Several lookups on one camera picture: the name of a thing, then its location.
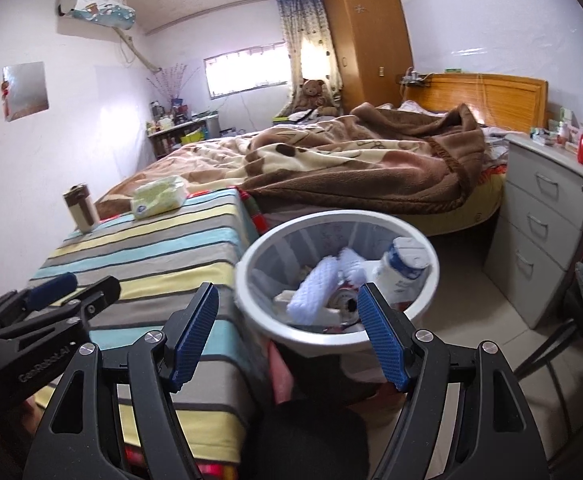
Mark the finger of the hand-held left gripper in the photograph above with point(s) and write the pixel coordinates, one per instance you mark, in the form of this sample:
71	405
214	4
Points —
51	290
96	295

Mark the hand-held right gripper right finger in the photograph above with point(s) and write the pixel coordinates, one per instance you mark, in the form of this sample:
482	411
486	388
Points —
379	335

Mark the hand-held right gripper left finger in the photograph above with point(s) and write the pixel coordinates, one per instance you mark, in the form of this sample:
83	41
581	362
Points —
194	335

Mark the white cardboard box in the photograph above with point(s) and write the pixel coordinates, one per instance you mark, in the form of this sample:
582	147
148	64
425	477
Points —
336	317

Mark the light blue towel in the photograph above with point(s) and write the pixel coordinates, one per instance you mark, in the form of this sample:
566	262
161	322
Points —
401	275

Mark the white round trash bin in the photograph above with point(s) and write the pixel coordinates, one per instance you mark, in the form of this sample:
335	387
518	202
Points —
311	341

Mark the white foam net sleeve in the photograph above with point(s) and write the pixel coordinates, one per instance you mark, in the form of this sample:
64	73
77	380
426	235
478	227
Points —
316	285

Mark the clear plastic bin liner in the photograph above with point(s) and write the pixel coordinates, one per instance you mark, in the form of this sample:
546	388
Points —
321	245

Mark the striped tablecloth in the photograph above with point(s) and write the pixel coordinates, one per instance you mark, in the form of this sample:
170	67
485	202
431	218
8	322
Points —
171	260

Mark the beige and brown travel mug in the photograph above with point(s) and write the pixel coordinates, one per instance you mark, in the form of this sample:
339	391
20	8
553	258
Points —
83	212

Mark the green tissue pack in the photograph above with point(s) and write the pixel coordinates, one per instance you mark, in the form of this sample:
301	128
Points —
161	195

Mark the person's black trouser leg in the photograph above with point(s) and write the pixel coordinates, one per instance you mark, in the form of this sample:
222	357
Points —
311	440

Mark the brown patterned blanket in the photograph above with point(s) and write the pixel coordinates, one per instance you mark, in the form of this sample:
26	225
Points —
346	170

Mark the cluttered storage shelf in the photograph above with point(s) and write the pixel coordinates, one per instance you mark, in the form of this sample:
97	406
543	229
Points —
171	140

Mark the grey drawer cabinet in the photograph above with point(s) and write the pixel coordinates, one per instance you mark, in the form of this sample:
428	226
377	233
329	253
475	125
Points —
536	220

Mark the red hanging ornament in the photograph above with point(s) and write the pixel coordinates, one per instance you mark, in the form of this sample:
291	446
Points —
5	92

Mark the bare decorative branches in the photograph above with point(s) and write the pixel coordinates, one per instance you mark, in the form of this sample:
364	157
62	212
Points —
174	82

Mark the air conditioner pipe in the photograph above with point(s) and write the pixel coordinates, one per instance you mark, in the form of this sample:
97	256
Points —
139	55

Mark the brown teddy bear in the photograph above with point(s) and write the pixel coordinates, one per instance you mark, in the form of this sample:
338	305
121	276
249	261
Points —
314	92

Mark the wooden bed headboard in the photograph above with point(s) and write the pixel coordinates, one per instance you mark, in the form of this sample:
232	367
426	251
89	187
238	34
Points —
506	100

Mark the window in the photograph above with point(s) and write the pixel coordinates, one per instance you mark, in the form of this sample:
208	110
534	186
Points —
246	72

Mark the cluster of small toiletry items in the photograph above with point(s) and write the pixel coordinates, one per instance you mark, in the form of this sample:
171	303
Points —
564	130

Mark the wooden wardrobe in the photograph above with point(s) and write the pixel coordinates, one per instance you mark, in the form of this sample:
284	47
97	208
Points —
366	35

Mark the patterned curtain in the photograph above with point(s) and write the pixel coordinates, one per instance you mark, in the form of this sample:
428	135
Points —
306	35

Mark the shiny wall panel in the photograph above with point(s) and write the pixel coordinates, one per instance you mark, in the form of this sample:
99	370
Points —
26	90

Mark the wall air conditioner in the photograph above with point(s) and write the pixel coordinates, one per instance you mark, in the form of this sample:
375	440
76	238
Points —
96	7

